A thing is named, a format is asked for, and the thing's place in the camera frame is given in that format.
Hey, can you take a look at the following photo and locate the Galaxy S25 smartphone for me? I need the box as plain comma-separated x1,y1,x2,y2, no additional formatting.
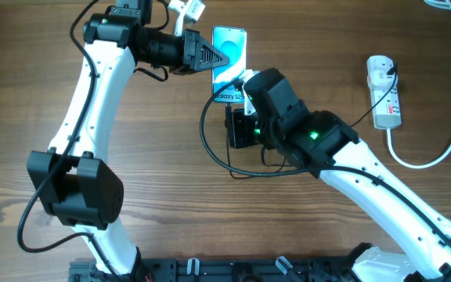
211,26,247,94

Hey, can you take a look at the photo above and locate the black USB charging cable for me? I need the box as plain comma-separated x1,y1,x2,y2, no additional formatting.
224,62,399,180

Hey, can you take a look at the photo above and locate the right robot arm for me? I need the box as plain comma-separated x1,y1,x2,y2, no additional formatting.
229,68,451,281

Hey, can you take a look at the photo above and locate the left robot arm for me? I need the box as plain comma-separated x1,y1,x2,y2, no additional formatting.
27,0,229,281

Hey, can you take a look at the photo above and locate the white charger plug adapter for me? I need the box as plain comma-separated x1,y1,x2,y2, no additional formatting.
367,69,396,91

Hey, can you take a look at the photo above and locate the white power strip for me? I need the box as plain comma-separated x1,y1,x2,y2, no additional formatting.
366,55,402,130

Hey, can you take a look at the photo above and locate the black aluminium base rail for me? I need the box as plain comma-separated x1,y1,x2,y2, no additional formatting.
68,256,359,282

